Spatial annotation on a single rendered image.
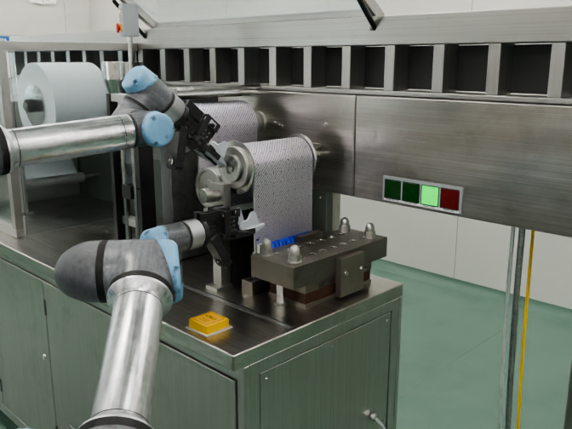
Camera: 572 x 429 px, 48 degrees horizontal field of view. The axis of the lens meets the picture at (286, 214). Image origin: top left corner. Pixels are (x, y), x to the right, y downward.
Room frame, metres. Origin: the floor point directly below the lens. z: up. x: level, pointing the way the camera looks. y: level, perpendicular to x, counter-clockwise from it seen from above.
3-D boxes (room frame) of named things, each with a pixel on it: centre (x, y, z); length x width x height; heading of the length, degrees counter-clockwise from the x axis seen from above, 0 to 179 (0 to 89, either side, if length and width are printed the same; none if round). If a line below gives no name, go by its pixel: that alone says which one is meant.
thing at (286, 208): (1.78, 0.01, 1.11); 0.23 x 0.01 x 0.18; 136
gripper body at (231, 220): (1.60, 0.18, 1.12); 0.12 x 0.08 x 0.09; 136
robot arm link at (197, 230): (1.55, 0.24, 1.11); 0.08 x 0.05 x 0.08; 46
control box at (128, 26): (2.14, 0.51, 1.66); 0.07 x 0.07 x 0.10; 23
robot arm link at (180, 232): (1.49, 0.29, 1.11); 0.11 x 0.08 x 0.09; 136
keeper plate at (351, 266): (1.66, -0.18, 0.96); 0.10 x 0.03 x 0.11; 136
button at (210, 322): (1.45, 0.19, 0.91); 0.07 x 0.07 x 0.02; 46
